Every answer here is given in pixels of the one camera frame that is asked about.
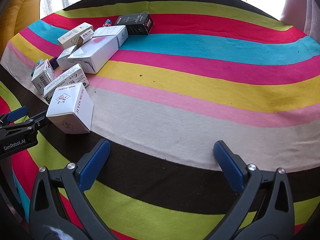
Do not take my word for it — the small silver box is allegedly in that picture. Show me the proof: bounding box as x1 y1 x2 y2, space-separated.
56 45 76 71

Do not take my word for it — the dark blue small box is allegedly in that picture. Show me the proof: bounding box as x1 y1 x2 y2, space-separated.
49 57 59 70

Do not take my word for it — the white Jiyin Music box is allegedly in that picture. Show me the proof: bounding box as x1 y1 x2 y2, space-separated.
46 83 94 134

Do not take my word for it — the white barcode box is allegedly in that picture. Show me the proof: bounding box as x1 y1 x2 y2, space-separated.
31 59 54 94

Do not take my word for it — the yellow sofa cushion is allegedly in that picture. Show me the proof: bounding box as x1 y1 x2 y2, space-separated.
1 0 40 56

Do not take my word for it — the striped colourful cloth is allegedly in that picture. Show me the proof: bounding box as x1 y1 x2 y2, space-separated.
1 0 319 239

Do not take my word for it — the red toy car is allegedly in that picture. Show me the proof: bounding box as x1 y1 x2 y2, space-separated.
103 19 112 27

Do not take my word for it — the small white dental box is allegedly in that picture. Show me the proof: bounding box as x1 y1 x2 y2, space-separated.
77 29 94 47

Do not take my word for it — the pink curtain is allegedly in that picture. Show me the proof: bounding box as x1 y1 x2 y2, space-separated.
280 0 319 42

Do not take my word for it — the beige tall box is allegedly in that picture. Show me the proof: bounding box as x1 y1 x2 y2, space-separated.
57 22 93 50

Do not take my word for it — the long white medicine box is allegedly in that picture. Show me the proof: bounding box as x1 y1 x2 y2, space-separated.
43 63 89 103

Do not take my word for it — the white silver long box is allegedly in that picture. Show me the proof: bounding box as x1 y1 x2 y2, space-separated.
93 25 129 48

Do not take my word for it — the black printed box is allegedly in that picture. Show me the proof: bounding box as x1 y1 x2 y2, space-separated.
114 12 154 35

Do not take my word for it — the large white pink-stained box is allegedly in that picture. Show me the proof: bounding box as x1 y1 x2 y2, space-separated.
67 35 119 74

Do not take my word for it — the teal small box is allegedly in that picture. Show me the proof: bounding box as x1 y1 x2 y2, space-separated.
30 59 43 77

